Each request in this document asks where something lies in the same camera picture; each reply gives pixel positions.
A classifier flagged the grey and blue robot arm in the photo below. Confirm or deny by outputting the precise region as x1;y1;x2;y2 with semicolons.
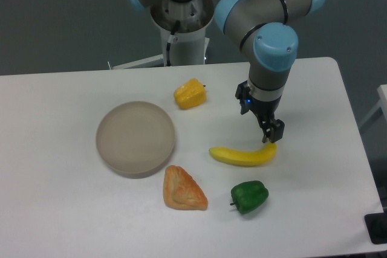
128;0;325;143

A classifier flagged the white furniture at right edge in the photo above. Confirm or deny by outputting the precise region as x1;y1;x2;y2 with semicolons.
358;84;386;134

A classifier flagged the beige round plate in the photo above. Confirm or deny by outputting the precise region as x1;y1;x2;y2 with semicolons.
96;101;176;178

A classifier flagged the yellow bell pepper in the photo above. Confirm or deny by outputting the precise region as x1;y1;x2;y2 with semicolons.
174;78;207;109

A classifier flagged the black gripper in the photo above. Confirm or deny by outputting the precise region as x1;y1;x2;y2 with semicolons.
235;80;285;143

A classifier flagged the yellow banana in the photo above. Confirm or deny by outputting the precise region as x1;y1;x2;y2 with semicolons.
209;143;277;167

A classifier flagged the black device at table edge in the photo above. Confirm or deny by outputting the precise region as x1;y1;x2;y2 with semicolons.
364;213;386;245

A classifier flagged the golden pastry turnover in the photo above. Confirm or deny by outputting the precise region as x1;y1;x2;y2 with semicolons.
163;165;208;210

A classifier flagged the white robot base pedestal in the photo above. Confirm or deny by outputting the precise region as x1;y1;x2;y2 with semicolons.
112;0;214;69

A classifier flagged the green bell pepper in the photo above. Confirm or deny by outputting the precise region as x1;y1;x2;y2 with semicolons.
230;181;269;214

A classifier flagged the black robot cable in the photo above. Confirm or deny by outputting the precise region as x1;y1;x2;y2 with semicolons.
164;19;181;67

